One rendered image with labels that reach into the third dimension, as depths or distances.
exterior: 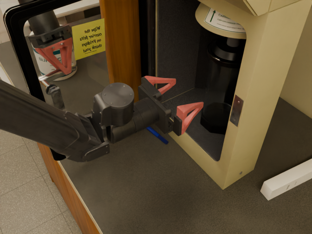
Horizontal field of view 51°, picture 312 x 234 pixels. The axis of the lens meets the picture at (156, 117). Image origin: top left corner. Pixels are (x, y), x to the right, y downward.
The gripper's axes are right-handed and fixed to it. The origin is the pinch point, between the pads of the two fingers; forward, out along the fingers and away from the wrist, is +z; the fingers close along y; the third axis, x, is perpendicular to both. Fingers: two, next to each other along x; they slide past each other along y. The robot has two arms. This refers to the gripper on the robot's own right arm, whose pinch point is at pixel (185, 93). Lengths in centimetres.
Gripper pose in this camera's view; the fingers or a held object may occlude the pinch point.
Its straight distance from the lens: 71.9
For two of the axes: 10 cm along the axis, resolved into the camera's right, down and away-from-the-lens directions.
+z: 8.2, -4.0, 4.0
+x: 0.1, 7.1, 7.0
